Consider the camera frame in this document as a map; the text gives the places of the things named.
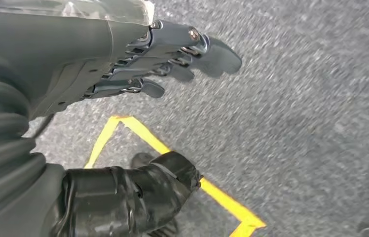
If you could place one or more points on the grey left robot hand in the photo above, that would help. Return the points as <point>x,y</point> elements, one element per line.
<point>73,49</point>

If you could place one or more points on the yellow floor tape square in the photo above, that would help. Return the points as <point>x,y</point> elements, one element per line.
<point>217,196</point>

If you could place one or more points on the dark grey floor carpet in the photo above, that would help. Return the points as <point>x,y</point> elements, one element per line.
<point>302,114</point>

